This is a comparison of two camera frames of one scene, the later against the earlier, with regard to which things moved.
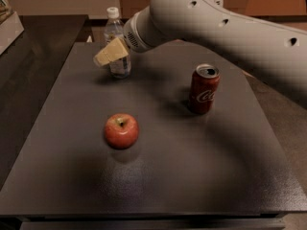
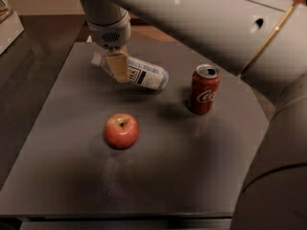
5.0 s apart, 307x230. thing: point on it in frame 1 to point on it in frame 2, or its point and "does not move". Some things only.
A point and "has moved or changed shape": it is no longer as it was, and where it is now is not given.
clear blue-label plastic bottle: x=114 y=30 has moved or changed shape
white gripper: x=131 y=35 to x=110 y=34
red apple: x=122 y=130 does not move
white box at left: x=10 y=31 does not move
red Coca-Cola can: x=203 y=88 does not move
